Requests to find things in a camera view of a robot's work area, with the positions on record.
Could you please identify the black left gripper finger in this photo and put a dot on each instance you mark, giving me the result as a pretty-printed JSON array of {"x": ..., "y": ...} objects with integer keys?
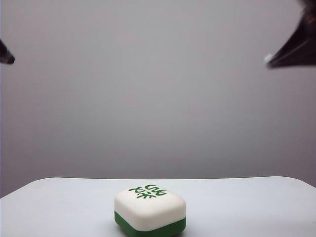
[{"x": 4, "y": 55}]

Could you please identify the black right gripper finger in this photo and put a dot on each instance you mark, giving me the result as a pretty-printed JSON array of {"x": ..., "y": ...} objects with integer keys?
[
  {"x": 298, "y": 54},
  {"x": 307, "y": 17}
]

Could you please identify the white and green foam mahjong tile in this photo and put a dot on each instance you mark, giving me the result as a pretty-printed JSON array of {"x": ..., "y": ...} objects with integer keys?
[{"x": 148, "y": 209}]

